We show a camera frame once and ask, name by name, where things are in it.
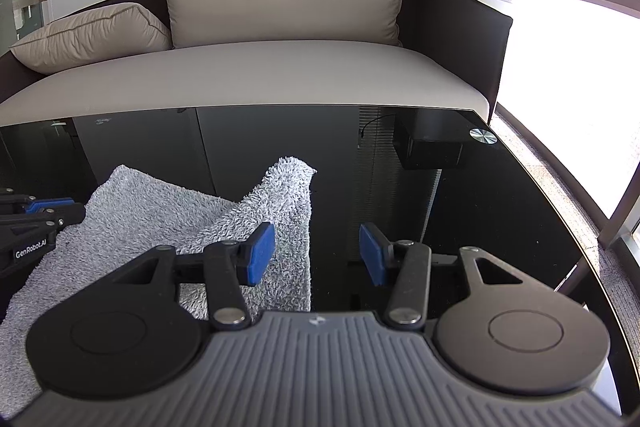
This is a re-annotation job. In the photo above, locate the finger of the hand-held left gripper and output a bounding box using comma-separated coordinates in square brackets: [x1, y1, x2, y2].
[0, 193, 76, 214]
[0, 203, 87, 234]

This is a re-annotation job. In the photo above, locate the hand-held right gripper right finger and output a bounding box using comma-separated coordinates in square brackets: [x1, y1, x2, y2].
[359, 223, 538, 327]

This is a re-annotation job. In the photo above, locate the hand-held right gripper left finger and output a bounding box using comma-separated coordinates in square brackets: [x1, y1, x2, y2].
[102, 222, 277, 331]

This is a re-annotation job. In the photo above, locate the grey towel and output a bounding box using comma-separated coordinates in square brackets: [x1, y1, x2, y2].
[0, 155, 318, 418]

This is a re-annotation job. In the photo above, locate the small beige cushion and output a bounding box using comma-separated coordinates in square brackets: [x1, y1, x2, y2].
[9, 2, 173, 75]

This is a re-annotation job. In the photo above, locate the brown and beige sofa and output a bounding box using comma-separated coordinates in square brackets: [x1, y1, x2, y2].
[0, 0, 515, 128]

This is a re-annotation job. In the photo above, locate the metal table leg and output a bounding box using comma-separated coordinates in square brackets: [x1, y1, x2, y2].
[554, 252, 592, 295]

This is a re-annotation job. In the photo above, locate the large beige back cushion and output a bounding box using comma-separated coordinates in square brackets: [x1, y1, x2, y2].
[156, 0, 413, 50]

